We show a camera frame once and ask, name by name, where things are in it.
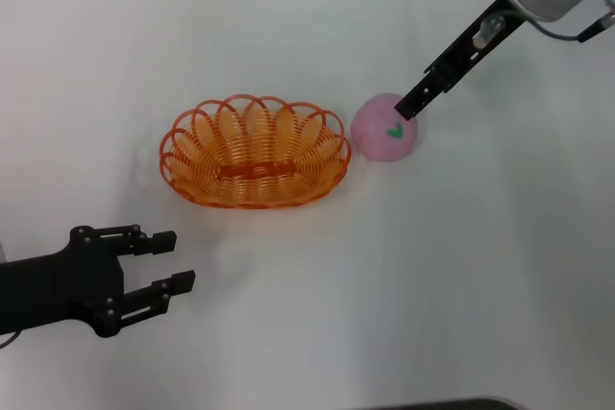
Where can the pink toy peach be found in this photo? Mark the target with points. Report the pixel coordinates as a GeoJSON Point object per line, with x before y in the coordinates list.
{"type": "Point", "coordinates": [379, 141]}

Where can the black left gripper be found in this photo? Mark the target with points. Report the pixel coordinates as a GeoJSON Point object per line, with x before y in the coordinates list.
{"type": "Point", "coordinates": [57, 285]}

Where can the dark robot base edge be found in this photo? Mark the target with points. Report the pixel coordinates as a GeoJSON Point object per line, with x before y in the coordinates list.
{"type": "Point", "coordinates": [471, 404]}

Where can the orange woven plastic basket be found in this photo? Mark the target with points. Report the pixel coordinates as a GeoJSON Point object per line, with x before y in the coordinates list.
{"type": "Point", "coordinates": [254, 171]}

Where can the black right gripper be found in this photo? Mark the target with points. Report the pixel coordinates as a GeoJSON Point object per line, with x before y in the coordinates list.
{"type": "Point", "coordinates": [468, 52]}

